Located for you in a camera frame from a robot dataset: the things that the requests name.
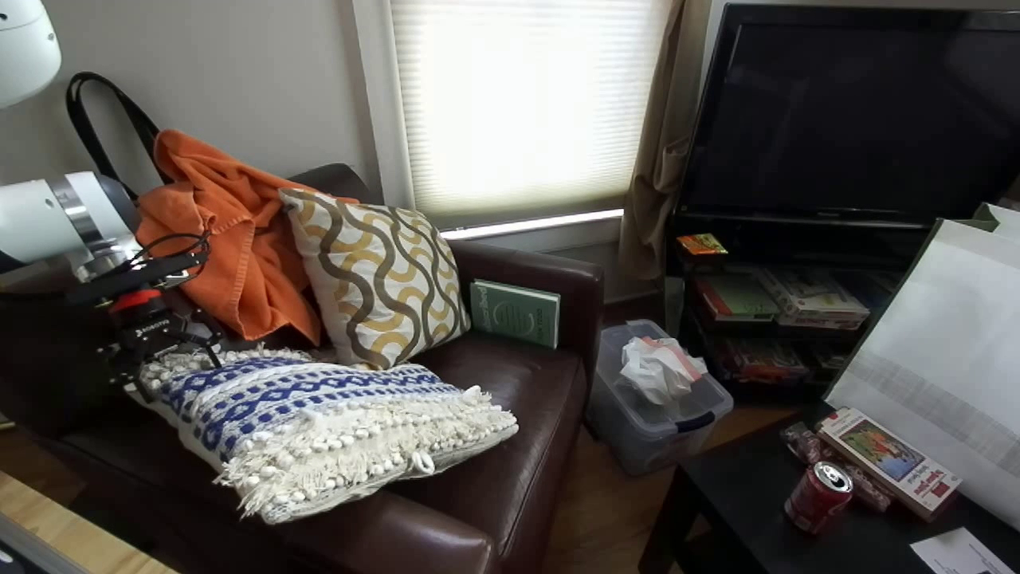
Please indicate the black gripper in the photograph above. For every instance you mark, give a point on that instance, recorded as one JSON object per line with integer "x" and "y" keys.
{"x": 149, "y": 317}

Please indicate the blue white woven pillow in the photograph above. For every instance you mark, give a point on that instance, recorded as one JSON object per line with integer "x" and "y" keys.
{"x": 320, "y": 424}

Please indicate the brown leather sofa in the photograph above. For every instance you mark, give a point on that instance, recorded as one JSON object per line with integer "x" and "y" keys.
{"x": 498, "y": 424}

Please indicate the orange blanket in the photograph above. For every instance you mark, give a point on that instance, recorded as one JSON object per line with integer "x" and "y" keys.
{"x": 227, "y": 232}

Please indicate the gold grey wavy pillow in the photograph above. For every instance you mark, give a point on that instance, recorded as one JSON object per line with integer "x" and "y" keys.
{"x": 383, "y": 275}

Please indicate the green book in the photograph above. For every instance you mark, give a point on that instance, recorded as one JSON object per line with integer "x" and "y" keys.
{"x": 514, "y": 313}

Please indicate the clear plastic storage bin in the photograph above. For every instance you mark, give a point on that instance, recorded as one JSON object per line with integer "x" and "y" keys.
{"x": 648, "y": 431}

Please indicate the crumpled white tissue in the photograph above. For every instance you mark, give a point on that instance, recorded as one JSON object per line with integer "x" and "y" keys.
{"x": 659, "y": 371}

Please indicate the beige curtain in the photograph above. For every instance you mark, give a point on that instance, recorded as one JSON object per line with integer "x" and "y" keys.
{"x": 659, "y": 180}

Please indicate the small orange box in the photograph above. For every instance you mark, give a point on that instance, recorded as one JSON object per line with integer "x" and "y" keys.
{"x": 701, "y": 243}

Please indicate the red green game box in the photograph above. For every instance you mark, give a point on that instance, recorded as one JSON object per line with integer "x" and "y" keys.
{"x": 733, "y": 300}

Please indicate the black TV stand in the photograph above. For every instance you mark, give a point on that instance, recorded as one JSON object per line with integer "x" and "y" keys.
{"x": 744, "y": 241}

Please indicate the dark shelf game boxes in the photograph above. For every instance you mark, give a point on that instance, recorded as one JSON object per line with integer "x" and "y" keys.
{"x": 765, "y": 359}

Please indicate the black coffee table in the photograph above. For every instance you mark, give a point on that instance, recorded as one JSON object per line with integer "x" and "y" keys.
{"x": 744, "y": 519}

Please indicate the pale shelf game box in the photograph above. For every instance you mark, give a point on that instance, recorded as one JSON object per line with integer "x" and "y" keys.
{"x": 820, "y": 300}

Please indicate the red soda can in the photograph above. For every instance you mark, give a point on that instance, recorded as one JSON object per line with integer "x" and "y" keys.
{"x": 816, "y": 497}

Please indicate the black television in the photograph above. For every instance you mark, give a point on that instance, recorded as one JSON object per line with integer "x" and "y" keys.
{"x": 848, "y": 117}

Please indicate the red white game box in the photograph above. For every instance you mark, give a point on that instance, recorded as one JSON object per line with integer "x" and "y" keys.
{"x": 895, "y": 459}

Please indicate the white paper card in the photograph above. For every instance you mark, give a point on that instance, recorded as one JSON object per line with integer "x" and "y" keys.
{"x": 957, "y": 556}

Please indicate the white window frame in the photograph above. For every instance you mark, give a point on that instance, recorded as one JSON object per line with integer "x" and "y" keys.
{"x": 530, "y": 224}

